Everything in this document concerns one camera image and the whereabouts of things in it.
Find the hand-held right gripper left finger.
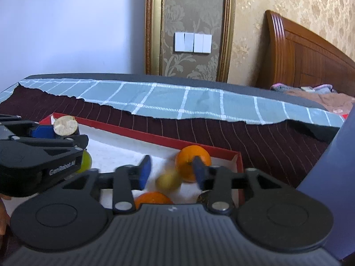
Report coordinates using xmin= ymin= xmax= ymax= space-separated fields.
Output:
xmin=59 ymin=155 xmax=152 ymax=214

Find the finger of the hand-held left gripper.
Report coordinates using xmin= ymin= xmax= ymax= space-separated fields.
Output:
xmin=9 ymin=134 xmax=89 ymax=150
xmin=0 ymin=113 xmax=55 ymax=139

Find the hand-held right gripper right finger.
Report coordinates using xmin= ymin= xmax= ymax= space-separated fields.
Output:
xmin=192 ymin=156 xmax=289 ymax=215

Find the sugarcane piece with pale cut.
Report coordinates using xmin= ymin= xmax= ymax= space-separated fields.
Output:
xmin=53 ymin=115 xmax=81 ymax=137

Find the yellow-brown longan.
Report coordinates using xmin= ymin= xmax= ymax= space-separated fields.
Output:
xmin=155 ymin=169 xmax=182 ymax=191

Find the dark brown round fruit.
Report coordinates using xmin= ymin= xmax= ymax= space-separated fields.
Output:
xmin=197 ymin=190 xmax=213 ymax=204

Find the large orange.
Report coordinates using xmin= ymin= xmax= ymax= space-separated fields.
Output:
xmin=134 ymin=191 xmax=174 ymax=210

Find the light green round fruit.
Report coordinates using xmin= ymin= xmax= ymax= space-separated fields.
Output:
xmin=80 ymin=151 xmax=93 ymax=173

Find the red shallow cardboard box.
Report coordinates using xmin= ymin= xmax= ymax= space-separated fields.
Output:
xmin=39 ymin=113 xmax=245 ymax=209

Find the person's left hand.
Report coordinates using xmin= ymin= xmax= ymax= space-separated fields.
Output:
xmin=0 ymin=195 xmax=11 ymax=237

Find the small orange mandarin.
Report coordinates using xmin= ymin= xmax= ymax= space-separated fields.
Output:
xmin=175 ymin=145 xmax=212 ymax=183

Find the blue electric kettle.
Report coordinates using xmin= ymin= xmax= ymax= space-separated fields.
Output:
xmin=295 ymin=119 xmax=355 ymax=261

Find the pile of clothes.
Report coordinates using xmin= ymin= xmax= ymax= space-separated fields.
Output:
xmin=270 ymin=83 xmax=355 ymax=117

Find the wooden headboard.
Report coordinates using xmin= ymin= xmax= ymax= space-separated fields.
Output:
xmin=256 ymin=10 xmax=355 ymax=95

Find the white wall switch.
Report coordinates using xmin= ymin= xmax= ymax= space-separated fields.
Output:
xmin=174 ymin=32 xmax=213 ymax=54

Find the gold framed wall panel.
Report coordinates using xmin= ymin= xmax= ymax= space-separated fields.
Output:
xmin=145 ymin=0 xmax=236 ymax=83

